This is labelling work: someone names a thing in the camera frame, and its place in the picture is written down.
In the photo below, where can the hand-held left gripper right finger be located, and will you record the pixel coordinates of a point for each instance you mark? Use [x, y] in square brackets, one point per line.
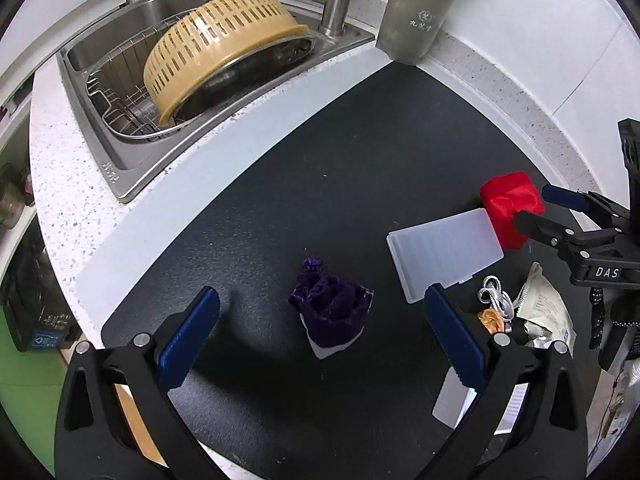
[455, 335]

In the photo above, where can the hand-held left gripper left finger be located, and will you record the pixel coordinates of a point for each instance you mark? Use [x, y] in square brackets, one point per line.
[190, 340]

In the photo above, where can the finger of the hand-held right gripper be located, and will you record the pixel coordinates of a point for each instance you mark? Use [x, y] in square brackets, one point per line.
[565, 197]
[545, 227]

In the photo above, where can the red cloth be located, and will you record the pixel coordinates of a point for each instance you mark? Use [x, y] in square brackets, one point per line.
[510, 200]

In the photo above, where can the translucent plastic box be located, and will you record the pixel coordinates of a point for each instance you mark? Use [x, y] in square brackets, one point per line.
[440, 250]

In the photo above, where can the orange peel piece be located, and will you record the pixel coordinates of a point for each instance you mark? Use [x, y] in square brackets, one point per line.
[490, 319]

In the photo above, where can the white paper sheet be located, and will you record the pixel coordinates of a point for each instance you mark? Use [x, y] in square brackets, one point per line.
[450, 405]

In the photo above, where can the crumpled printed paper packet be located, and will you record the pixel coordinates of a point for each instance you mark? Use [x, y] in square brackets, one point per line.
[545, 305]

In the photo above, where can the purple crumpled cloth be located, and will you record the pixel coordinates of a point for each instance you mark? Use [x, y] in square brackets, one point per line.
[330, 310]

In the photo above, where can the black container with blue label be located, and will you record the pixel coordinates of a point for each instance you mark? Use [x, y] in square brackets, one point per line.
[35, 300]

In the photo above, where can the black mat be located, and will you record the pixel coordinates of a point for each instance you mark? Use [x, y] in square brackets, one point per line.
[350, 160]

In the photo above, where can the grey shaker cup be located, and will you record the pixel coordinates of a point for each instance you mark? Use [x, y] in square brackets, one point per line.
[410, 20]

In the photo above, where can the steel bowl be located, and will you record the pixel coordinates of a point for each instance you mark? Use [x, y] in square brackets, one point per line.
[250, 70]

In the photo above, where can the yellow plastic colander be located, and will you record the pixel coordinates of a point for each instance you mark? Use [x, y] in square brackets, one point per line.
[210, 40]

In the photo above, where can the stainless steel sink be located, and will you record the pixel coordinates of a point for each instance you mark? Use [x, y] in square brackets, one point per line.
[100, 30]

